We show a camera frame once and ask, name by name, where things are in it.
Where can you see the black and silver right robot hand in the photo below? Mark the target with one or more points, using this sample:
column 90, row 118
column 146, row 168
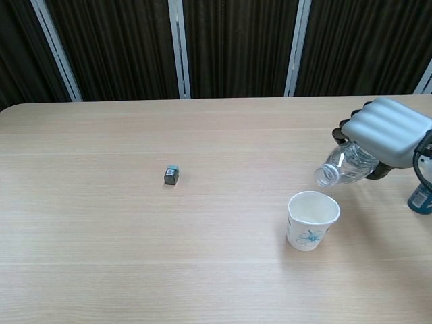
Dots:
column 388, row 131

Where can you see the clear plastic water bottle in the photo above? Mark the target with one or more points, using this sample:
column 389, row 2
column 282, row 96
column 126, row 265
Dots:
column 347, row 165

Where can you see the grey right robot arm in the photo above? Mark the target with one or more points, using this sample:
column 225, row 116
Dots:
column 428, row 140

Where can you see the small dark blue bottle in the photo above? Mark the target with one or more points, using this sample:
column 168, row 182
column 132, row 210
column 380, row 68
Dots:
column 420, row 200

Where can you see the white paper cup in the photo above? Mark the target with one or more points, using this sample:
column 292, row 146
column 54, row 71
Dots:
column 310, row 233

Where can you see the white partition post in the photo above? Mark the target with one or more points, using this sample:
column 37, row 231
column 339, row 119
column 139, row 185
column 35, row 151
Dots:
column 179, row 50
column 423, row 79
column 57, row 50
column 298, row 47

